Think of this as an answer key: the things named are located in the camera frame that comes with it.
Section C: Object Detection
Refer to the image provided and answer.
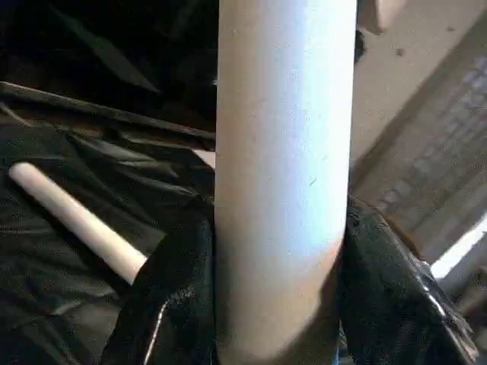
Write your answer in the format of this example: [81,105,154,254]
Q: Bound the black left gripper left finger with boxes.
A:
[99,215,218,365]

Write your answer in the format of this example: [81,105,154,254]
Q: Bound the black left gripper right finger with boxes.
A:
[337,193,481,365]

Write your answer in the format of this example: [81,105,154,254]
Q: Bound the white plastic table leg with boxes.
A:
[212,0,359,365]
[8,162,148,286]

